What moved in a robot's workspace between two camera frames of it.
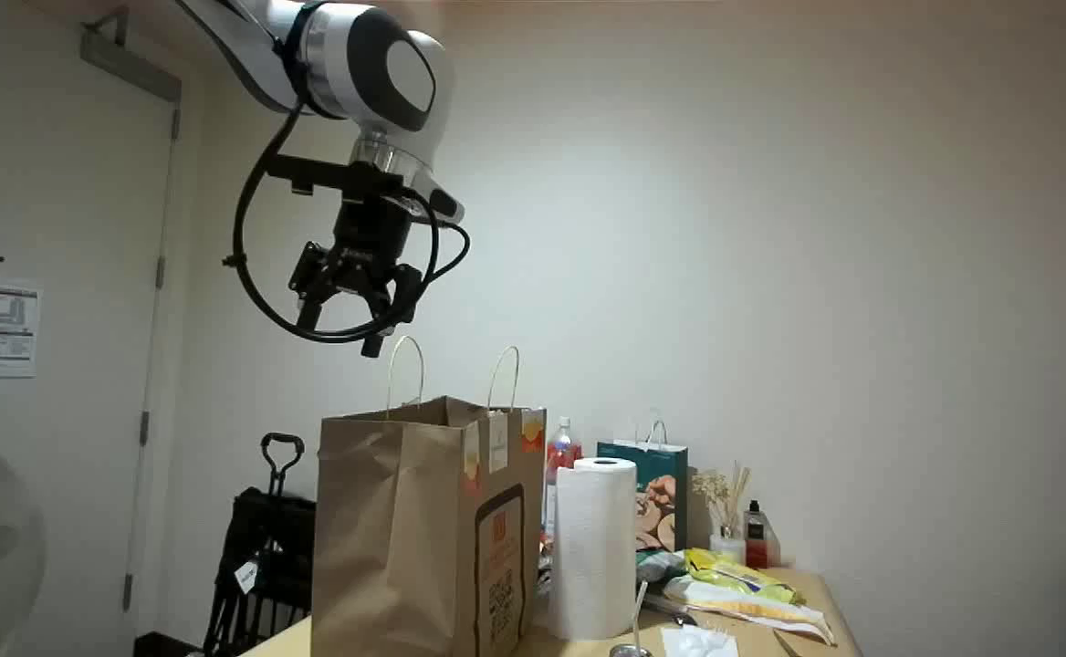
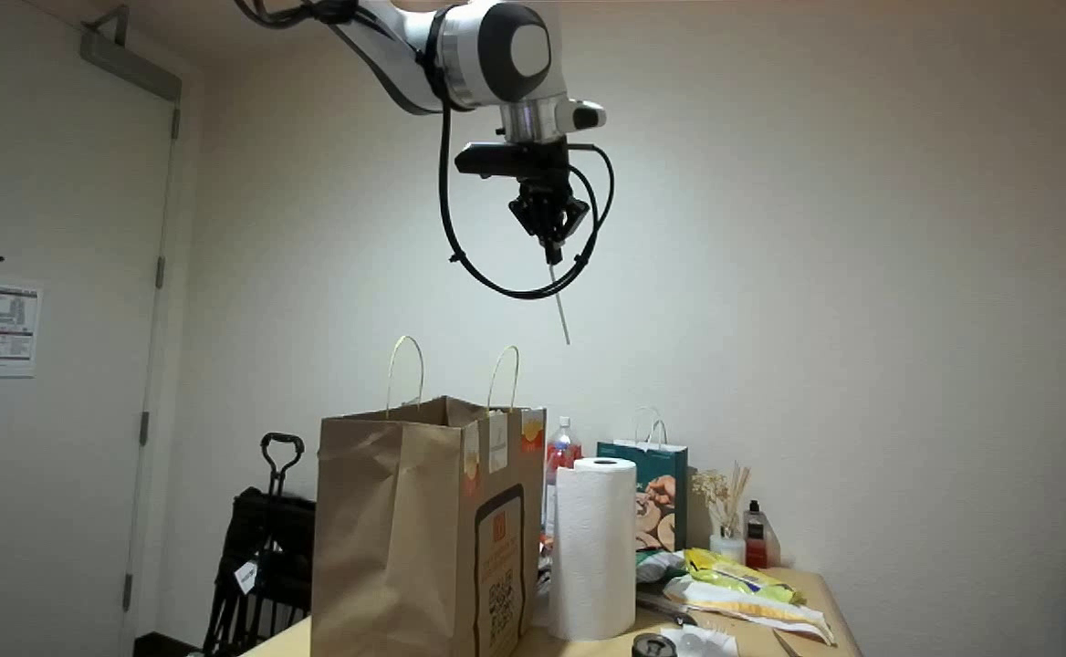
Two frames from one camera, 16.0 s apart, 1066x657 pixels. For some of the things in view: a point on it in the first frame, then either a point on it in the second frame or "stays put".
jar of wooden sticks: (725, 502) stays put
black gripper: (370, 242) -> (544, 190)
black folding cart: (268, 567) stays put
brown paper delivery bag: (433, 532) stays put
